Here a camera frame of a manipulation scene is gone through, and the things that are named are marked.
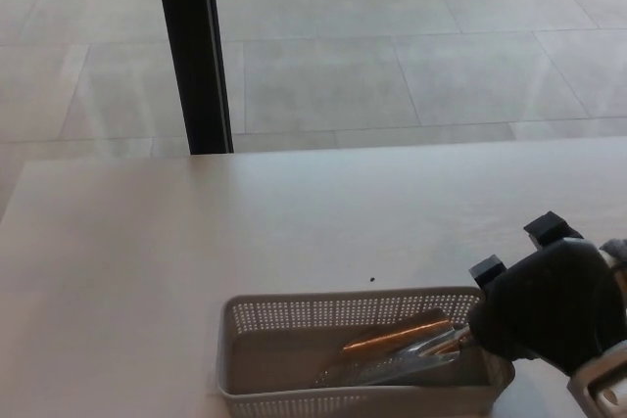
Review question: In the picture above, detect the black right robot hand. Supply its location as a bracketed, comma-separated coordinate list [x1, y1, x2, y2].
[467, 210, 627, 378]

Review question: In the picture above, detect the black vertical frame post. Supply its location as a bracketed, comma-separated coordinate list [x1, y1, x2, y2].
[152, 0, 236, 156]

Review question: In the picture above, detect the grey perforated plastic basket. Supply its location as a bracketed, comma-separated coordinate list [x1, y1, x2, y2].
[215, 286, 517, 418]

